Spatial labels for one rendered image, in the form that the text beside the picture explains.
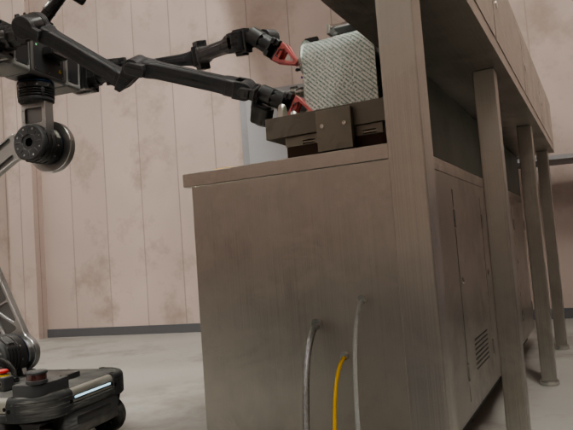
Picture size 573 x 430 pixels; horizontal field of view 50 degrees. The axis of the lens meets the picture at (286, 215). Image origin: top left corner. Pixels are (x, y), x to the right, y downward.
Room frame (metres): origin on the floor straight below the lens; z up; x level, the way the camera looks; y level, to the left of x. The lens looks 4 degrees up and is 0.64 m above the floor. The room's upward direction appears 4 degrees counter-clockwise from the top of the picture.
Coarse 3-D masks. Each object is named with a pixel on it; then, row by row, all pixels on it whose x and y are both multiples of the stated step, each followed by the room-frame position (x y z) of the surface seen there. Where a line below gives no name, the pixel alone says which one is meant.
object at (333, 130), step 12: (336, 108) 1.60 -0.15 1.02; (348, 108) 1.58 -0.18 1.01; (324, 120) 1.61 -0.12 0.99; (336, 120) 1.60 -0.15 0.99; (348, 120) 1.58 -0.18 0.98; (324, 132) 1.61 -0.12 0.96; (336, 132) 1.60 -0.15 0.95; (348, 132) 1.58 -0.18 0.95; (324, 144) 1.61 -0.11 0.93; (336, 144) 1.60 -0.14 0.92; (348, 144) 1.58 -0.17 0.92
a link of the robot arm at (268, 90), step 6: (264, 84) 1.93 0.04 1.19; (258, 90) 1.92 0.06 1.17; (264, 90) 1.91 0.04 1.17; (270, 90) 1.90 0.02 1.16; (258, 96) 1.92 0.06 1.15; (264, 96) 1.91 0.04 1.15; (258, 102) 1.95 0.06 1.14; (264, 102) 1.93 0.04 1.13; (264, 108) 1.94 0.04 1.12; (270, 108) 1.95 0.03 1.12
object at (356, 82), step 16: (352, 64) 1.80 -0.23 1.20; (368, 64) 1.78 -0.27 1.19; (304, 80) 1.87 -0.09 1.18; (320, 80) 1.85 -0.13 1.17; (336, 80) 1.82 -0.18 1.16; (352, 80) 1.80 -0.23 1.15; (368, 80) 1.78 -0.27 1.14; (320, 96) 1.85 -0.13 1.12; (336, 96) 1.83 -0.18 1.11; (352, 96) 1.80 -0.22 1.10; (368, 96) 1.78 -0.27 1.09
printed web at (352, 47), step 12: (336, 36) 1.86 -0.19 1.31; (348, 36) 1.82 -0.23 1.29; (360, 36) 1.79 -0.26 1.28; (312, 48) 1.86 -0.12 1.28; (324, 48) 1.84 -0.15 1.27; (336, 48) 1.82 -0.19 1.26; (348, 48) 1.80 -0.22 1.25; (360, 48) 1.79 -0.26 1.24; (372, 48) 1.77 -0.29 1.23; (312, 60) 1.86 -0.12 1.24; (324, 60) 1.84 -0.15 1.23; (336, 60) 1.82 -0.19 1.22; (348, 60) 1.80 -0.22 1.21; (360, 60) 1.79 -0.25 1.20; (312, 72) 1.86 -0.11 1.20
